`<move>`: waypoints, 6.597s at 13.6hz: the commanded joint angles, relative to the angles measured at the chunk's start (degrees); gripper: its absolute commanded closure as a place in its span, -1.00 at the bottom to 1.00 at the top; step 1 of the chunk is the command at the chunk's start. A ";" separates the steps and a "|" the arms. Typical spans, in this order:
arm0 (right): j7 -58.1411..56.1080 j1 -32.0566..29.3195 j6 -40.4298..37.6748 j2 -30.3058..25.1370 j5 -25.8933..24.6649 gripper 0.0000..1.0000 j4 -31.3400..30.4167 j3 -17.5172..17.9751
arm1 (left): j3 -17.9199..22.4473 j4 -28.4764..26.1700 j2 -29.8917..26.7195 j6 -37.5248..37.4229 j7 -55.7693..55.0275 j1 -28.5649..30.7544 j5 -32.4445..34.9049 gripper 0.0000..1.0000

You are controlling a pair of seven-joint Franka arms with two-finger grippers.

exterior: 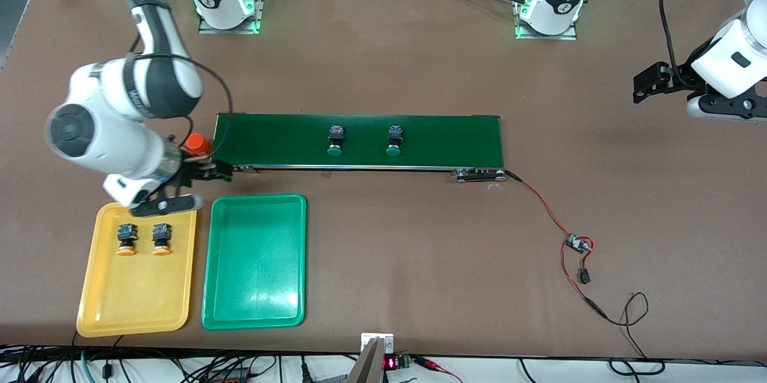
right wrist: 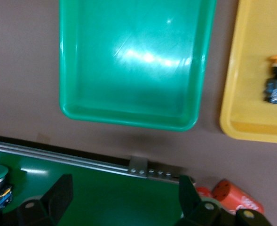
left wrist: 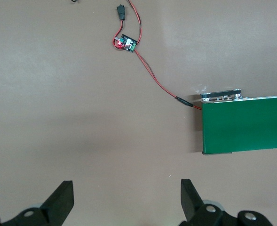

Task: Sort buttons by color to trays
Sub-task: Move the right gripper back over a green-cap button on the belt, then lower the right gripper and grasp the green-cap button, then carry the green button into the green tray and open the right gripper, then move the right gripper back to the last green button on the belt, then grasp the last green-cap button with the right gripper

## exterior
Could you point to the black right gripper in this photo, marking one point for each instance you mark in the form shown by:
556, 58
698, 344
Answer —
190, 171

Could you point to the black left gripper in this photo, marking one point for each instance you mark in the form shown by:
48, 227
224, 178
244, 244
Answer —
682, 81

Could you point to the orange 4680 cylinder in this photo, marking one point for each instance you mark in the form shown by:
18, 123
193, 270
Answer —
198, 143

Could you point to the yellow mushroom push button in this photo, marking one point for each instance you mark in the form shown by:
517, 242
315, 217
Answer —
126, 249
160, 249

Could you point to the green mushroom push button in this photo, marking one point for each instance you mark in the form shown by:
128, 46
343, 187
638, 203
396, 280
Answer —
335, 151
393, 150

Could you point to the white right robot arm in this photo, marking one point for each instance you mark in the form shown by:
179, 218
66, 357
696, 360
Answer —
102, 137

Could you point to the green conveyor belt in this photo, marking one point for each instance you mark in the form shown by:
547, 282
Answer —
269, 140

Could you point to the green plastic tray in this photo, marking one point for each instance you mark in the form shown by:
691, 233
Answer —
254, 275

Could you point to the yellow plastic tray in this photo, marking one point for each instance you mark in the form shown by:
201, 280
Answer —
138, 293

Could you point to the small black controller circuit board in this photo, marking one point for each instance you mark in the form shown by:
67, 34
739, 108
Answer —
578, 243

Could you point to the red LED display board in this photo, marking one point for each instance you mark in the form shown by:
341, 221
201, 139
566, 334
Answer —
390, 363

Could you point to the red clip lead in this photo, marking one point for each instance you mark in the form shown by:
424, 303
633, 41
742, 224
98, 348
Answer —
436, 365

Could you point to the black inline switch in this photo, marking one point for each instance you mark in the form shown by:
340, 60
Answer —
584, 277

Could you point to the silver metal mount bracket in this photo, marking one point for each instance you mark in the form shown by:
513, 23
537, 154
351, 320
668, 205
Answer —
368, 365

